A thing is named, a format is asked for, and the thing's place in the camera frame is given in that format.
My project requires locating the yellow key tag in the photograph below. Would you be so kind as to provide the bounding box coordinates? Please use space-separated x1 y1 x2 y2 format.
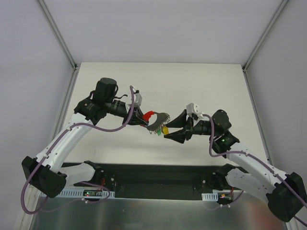
162 126 169 135

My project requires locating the steel key holder red handle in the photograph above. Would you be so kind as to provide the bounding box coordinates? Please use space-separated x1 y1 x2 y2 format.
142 111 170 134

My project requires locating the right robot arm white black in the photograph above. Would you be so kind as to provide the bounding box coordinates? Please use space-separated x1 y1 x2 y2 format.
164 108 307 222

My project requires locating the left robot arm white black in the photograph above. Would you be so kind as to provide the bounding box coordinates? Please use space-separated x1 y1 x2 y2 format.
22 78 148 198

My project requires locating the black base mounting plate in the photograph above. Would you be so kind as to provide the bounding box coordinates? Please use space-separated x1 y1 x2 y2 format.
62 162 252 199

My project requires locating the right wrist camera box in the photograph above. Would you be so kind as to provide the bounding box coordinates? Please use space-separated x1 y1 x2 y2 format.
186 103 203 120

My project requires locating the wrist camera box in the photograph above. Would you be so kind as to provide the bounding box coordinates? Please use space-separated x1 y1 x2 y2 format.
186 103 203 120
126 87 142 108

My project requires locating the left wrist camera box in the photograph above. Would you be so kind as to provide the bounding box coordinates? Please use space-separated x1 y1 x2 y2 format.
126 87 142 108

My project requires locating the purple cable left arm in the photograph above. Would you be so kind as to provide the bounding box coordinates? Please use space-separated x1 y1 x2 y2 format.
21 85 139 214

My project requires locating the white slotted cable duct right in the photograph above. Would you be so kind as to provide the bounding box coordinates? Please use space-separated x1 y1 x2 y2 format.
201 192 219 202

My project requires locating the white slotted cable duct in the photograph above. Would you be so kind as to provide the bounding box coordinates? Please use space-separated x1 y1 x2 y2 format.
55 188 115 199
201 192 219 202

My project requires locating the aluminium side rail left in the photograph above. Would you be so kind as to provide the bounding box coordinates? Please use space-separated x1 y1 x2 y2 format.
49 68 79 142

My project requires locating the white slotted cable duct left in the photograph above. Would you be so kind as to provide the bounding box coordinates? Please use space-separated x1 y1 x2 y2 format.
55 188 115 199

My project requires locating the aluminium frame post left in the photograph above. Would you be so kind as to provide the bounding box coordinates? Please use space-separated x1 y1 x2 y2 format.
36 0 78 70

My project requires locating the aluminium frame post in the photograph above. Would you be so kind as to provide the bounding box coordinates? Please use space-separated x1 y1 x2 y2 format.
242 0 290 73
36 0 78 70

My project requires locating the aluminium frame post right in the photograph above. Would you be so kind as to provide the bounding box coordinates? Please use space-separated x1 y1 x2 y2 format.
242 0 290 73

